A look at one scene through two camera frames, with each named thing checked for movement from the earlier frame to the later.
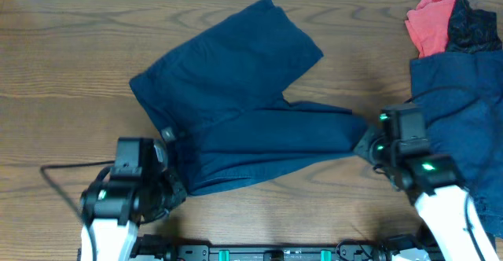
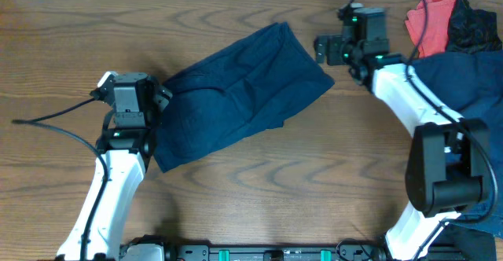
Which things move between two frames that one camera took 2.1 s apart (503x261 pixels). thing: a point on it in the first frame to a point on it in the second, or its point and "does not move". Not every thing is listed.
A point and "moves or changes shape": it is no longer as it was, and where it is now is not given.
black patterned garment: [471, 30] does not move
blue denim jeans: [461, 94] does not move
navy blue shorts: [214, 101] moves or changes shape
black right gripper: [365, 145] to [334, 42]
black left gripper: [178, 192] to [157, 93]
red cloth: [428, 23] does not move
